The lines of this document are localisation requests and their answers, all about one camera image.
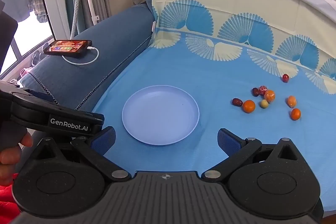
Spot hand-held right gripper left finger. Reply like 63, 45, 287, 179
33, 126, 132, 184

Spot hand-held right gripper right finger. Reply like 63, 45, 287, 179
202, 128, 303, 180

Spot light blue plate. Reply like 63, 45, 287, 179
121, 85, 200, 146

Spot person's left hand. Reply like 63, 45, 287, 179
0, 132, 33, 187

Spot black smartphone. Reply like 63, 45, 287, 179
43, 40, 92, 57

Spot dark cloth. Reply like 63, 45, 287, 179
0, 0, 18, 76

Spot blue fan-print blanket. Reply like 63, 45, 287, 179
92, 0, 336, 219

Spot red cloth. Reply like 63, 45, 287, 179
0, 174, 25, 224

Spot blue sofa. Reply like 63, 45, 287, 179
20, 2, 156, 135

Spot white charging cable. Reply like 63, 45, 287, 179
62, 46, 100, 66

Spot speckled cord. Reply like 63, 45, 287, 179
70, 0, 82, 40

